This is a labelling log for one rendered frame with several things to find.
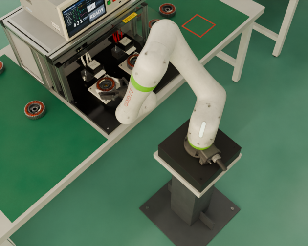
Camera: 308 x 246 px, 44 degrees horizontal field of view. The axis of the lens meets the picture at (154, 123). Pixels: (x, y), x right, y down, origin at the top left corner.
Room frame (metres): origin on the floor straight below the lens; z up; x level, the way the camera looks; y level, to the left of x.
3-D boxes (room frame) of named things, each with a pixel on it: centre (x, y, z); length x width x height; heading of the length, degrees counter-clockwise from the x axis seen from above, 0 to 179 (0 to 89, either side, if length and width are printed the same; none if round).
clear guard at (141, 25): (1.62, 0.05, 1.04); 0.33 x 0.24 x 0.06; 45
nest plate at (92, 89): (1.40, 0.26, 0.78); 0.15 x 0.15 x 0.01; 45
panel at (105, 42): (1.66, 0.36, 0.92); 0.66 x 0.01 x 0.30; 135
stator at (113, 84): (1.40, 0.26, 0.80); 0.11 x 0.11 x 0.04
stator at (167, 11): (2.06, -0.12, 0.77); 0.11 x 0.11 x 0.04
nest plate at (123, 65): (1.57, 0.09, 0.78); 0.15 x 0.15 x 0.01; 45
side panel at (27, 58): (1.53, 0.69, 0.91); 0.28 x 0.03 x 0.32; 45
